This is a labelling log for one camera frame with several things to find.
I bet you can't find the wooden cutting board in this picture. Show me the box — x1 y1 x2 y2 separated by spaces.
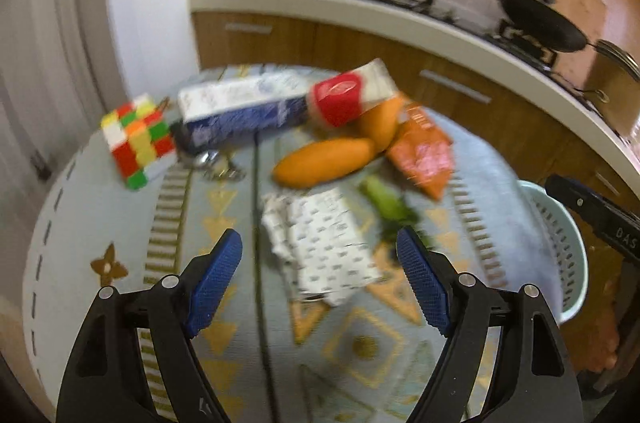
545 0 608 88

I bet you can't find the light blue plastic basket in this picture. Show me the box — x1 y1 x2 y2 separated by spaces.
517 180 590 324

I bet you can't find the white kitchen countertop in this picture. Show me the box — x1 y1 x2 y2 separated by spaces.
189 0 640 174

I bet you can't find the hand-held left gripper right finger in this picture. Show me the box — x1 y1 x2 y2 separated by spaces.
394 226 586 423

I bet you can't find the orange snack packet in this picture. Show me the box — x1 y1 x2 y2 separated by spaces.
386 103 456 201

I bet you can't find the red and white packet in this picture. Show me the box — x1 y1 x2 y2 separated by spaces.
306 59 401 130

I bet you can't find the green leafy vegetable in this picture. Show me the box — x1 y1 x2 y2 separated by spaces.
360 177 426 239

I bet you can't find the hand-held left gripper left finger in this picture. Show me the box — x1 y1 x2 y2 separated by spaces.
57 228 244 423

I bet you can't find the black wok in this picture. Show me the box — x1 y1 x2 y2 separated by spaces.
495 0 590 54

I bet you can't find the metal key bunch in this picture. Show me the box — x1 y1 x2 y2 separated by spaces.
177 148 247 182

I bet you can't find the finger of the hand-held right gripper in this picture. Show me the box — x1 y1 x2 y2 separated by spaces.
544 174 640 266

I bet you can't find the white patterned cloth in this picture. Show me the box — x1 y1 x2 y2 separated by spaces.
261 189 382 308

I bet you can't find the wooden kitchen cabinet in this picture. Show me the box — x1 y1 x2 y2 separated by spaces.
192 10 640 224

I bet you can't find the multicoloured puzzle cube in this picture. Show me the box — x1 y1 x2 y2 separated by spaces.
100 93 177 192

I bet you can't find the orange bread roll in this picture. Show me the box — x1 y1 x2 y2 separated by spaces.
272 137 377 190
357 93 406 152

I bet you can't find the blue and white box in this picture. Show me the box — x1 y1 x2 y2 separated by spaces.
177 72 313 154

